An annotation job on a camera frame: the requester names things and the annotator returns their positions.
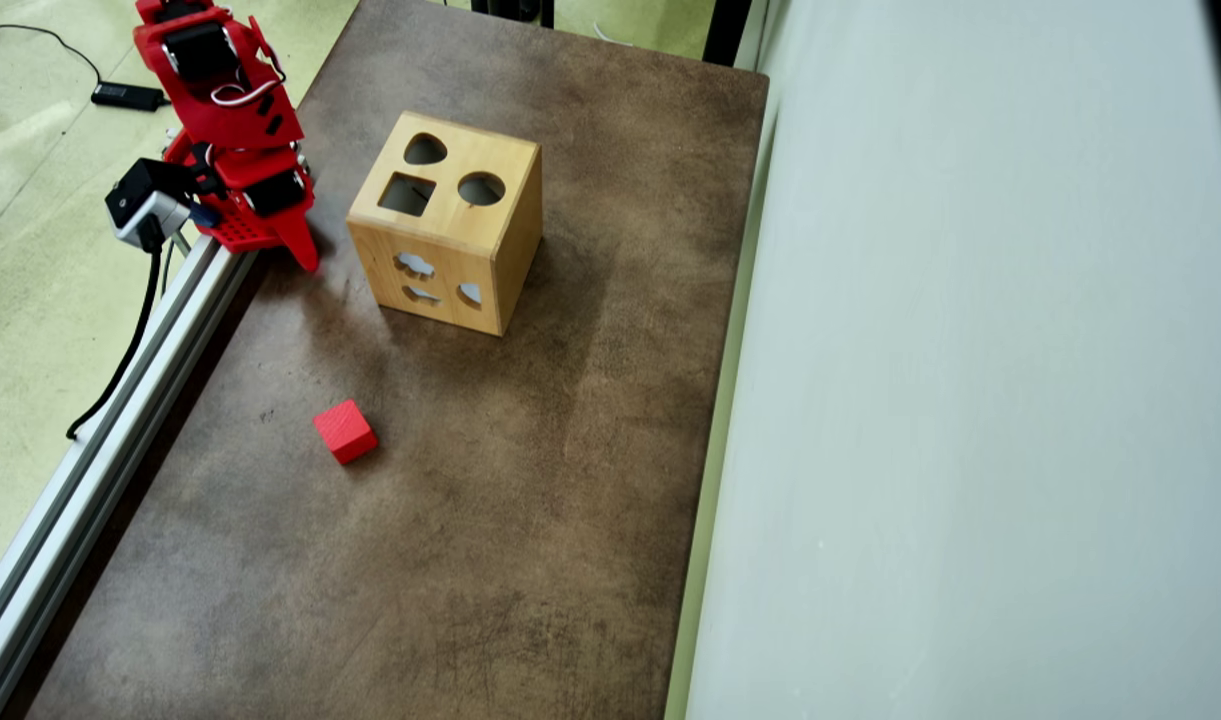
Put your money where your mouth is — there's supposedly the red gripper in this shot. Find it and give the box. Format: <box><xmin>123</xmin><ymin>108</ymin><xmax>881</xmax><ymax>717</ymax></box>
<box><xmin>210</xmin><ymin>145</ymin><xmax>322</xmax><ymax>274</ymax></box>

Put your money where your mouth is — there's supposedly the red wooden cube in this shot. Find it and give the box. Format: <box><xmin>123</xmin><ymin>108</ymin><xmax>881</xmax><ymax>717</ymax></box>
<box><xmin>313</xmin><ymin>399</ymin><xmax>379</xmax><ymax>466</ymax></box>

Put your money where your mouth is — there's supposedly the wooden shape sorter box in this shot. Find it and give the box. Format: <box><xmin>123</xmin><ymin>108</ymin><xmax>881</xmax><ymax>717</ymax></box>
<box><xmin>346</xmin><ymin>110</ymin><xmax>544</xmax><ymax>337</ymax></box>

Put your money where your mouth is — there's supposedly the black power adapter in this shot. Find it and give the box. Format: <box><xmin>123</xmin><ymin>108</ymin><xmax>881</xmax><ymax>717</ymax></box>
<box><xmin>91</xmin><ymin>82</ymin><xmax>166</xmax><ymax>112</ymax></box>

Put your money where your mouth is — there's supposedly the black stand foot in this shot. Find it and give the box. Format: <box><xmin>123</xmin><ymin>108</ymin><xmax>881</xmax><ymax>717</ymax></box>
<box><xmin>470</xmin><ymin>0</ymin><xmax>556</xmax><ymax>29</ymax></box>

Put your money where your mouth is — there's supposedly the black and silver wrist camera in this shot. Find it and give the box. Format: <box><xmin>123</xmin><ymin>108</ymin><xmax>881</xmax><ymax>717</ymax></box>
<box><xmin>105</xmin><ymin>158</ymin><xmax>203</xmax><ymax>251</ymax></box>

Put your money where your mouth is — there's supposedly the black camera cable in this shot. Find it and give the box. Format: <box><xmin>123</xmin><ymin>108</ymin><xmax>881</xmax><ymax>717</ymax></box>
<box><xmin>67</xmin><ymin>225</ymin><xmax>166</xmax><ymax>441</ymax></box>

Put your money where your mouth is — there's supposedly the aluminium profile rail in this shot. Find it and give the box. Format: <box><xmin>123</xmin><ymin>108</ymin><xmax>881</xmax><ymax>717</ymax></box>
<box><xmin>0</xmin><ymin>235</ymin><xmax>261</xmax><ymax>720</ymax></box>

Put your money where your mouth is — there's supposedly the black adapter mains cable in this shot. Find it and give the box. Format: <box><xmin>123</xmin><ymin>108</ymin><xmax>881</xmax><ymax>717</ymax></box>
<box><xmin>0</xmin><ymin>22</ymin><xmax>104</xmax><ymax>86</ymax></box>

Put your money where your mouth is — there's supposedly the black vertical post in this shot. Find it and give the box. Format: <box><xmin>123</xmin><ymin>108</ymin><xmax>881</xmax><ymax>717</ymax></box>
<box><xmin>703</xmin><ymin>0</ymin><xmax>753</xmax><ymax>69</ymax></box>

